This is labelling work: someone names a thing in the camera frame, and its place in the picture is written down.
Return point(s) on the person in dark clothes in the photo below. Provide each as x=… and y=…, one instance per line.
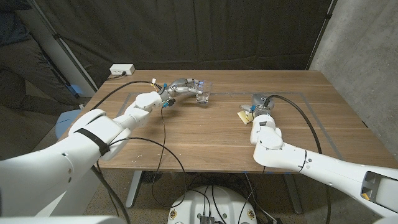
x=18, y=62

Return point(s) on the white power strip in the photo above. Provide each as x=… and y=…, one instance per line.
x=122, y=69

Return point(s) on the white table leg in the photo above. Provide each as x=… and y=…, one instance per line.
x=133, y=189

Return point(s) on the black backdrop stand pole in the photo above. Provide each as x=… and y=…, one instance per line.
x=326, y=17
x=57, y=36

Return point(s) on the clear glass cup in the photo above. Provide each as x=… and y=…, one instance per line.
x=203, y=99

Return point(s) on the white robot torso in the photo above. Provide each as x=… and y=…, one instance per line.
x=214, y=202

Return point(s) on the black backdrop curtain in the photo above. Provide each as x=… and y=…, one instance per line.
x=186, y=31

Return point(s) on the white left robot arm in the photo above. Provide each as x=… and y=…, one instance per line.
x=93, y=130

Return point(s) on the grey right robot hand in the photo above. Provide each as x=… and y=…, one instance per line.
x=261, y=104

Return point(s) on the grey table leg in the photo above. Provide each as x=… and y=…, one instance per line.
x=292, y=196

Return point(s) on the pale yellow sponge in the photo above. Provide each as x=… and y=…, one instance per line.
x=244, y=118

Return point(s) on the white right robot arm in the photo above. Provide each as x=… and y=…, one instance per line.
x=280, y=152

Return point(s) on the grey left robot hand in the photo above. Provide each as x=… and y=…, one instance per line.
x=178, y=87

